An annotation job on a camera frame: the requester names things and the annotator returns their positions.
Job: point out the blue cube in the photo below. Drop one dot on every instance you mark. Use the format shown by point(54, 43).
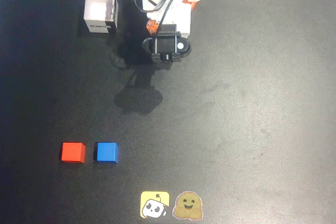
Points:
point(107, 151)

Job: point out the yellow robot mascot sticker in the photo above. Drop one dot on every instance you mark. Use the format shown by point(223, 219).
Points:
point(155, 204)

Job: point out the white cardboard box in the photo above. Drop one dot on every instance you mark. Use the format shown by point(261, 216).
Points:
point(101, 6)

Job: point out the hugging face emoji sticker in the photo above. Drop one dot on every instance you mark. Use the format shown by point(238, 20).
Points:
point(187, 205)

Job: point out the black gripper-mounted camera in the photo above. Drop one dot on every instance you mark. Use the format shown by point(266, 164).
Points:
point(165, 43)

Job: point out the red cube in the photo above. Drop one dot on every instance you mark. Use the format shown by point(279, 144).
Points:
point(72, 151)

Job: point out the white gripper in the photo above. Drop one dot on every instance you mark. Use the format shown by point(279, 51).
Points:
point(182, 22)

